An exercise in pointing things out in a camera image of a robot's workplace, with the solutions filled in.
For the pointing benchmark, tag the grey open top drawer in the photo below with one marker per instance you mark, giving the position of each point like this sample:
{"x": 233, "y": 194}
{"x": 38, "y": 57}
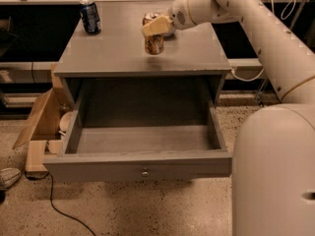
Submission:
{"x": 121, "y": 127}

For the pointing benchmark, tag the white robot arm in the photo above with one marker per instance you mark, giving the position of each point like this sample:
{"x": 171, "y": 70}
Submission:
{"x": 273, "y": 160}

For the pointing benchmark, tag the blue soda can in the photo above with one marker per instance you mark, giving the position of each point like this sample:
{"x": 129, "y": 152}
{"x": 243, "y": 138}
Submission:
{"x": 90, "y": 17}

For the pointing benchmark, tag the grey shoe on floor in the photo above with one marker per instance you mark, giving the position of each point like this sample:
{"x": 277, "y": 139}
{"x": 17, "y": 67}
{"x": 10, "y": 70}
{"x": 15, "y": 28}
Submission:
{"x": 8, "y": 177}

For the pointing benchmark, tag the white ceramic bowl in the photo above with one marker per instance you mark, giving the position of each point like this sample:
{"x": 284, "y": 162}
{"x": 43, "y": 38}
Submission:
{"x": 169, "y": 32}

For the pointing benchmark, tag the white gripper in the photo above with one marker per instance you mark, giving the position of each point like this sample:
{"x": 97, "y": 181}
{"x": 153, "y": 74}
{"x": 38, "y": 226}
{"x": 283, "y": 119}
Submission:
{"x": 178, "y": 18}

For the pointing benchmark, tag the grey cabinet counter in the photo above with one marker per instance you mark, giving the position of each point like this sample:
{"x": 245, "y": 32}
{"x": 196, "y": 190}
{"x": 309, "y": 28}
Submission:
{"x": 119, "y": 49}

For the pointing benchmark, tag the orange soda can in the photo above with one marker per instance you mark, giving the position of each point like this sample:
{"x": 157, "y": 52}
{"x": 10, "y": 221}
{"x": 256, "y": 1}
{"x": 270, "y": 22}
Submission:
{"x": 153, "y": 43}

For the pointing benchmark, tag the round metal drawer knob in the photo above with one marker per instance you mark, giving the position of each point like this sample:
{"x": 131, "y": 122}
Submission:
{"x": 145, "y": 173}

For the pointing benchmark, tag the white plates in box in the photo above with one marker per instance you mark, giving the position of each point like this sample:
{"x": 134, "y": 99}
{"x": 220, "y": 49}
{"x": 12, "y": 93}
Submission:
{"x": 65, "y": 123}

